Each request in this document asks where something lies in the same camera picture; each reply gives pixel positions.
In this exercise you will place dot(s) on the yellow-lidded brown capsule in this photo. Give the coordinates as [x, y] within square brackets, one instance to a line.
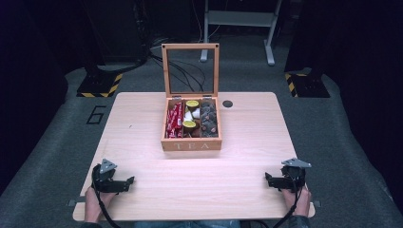
[189, 124]
[192, 103]

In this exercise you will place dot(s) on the row of red sachets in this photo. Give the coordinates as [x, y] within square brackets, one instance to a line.
[173, 120]

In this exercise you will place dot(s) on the yellow-black striped stand base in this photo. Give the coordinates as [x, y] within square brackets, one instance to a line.
[101, 85]
[305, 85]

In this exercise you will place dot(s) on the white capsule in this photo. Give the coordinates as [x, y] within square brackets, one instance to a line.
[196, 113]
[188, 116]

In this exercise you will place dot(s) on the person's left hand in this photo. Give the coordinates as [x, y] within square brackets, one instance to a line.
[95, 204]

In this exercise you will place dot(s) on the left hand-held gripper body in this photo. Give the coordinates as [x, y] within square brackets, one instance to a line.
[106, 182]

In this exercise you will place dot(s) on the grey metal stand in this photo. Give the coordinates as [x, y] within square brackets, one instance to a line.
[240, 18]

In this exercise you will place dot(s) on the black round table grommet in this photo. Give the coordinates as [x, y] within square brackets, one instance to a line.
[227, 104]

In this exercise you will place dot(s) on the person's right hand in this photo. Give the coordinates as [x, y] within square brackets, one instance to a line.
[299, 201]

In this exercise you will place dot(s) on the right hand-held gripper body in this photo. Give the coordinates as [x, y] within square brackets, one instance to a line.
[293, 177]

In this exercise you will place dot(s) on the wooden tea box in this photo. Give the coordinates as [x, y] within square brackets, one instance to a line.
[190, 145]

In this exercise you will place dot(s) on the dark tea packets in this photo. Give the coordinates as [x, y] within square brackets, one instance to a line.
[209, 120]

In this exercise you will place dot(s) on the grey table bracket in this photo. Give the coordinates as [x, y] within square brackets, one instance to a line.
[316, 204]
[76, 201]

